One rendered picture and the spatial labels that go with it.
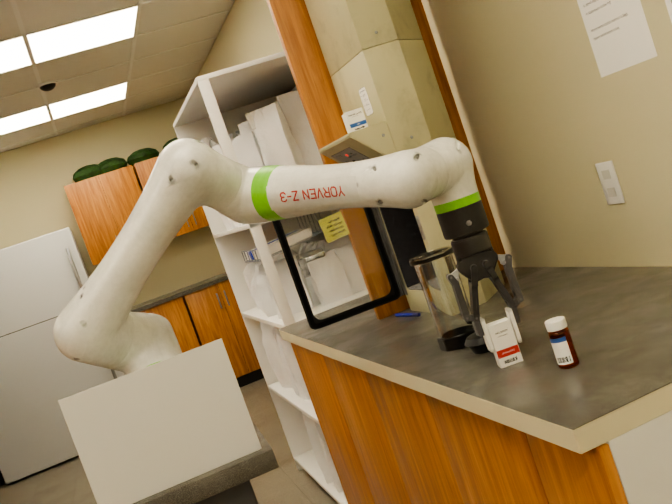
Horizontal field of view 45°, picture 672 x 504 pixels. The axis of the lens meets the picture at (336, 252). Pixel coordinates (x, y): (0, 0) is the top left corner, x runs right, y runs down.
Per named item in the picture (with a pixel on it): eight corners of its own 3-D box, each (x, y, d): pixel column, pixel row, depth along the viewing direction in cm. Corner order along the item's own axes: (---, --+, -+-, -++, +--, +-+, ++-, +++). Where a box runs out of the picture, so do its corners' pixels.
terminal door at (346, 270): (402, 297, 254) (360, 176, 251) (311, 331, 250) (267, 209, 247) (401, 297, 255) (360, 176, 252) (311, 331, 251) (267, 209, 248)
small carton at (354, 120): (364, 130, 231) (357, 109, 230) (368, 127, 226) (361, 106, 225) (348, 135, 230) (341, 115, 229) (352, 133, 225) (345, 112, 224)
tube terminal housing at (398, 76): (478, 282, 263) (401, 55, 258) (528, 284, 232) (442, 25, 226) (410, 310, 257) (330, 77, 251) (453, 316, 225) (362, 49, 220)
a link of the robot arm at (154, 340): (111, 402, 170) (91, 336, 182) (169, 413, 181) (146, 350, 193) (148, 363, 166) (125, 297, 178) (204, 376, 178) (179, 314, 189)
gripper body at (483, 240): (483, 226, 164) (497, 270, 164) (443, 240, 163) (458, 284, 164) (492, 227, 156) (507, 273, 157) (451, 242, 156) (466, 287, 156)
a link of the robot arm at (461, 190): (473, 125, 159) (428, 142, 166) (439, 136, 149) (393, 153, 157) (495, 193, 160) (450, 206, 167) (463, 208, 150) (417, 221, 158)
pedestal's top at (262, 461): (121, 535, 153) (114, 515, 153) (124, 488, 184) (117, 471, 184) (279, 467, 160) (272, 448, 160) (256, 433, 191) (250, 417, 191)
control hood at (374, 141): (361, 169, 253) (351, 138, 252) (398, 155, 222) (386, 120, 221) (328, 180, 250) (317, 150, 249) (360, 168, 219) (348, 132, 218)
